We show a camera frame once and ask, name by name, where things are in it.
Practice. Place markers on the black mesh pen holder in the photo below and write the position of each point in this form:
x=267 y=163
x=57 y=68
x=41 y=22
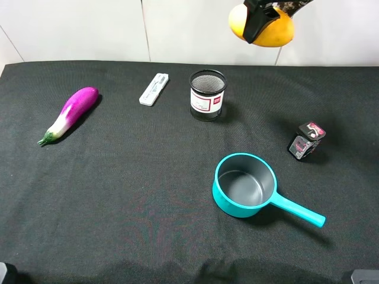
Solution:
x=207 y=89

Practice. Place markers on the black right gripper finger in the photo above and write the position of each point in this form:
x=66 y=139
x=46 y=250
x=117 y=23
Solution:
x=290 y=7

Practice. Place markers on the yellow mango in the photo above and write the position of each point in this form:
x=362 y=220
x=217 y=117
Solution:
x=276 y=34

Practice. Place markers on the black gum tin box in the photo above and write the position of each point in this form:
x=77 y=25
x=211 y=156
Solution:
x=305 y=140

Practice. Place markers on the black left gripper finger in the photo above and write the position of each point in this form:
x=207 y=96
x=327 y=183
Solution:
x=259 y=15

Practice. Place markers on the teal saucepan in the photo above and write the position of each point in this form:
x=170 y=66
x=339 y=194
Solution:
x=245 y=183

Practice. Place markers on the white flat box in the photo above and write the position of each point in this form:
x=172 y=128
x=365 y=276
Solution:
x=151 y=93

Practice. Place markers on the black table cloth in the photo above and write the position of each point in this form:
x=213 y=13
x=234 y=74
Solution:
x=124 y=196

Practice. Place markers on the purple toy eggplant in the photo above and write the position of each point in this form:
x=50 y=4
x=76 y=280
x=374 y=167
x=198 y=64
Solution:
x=78 y=104

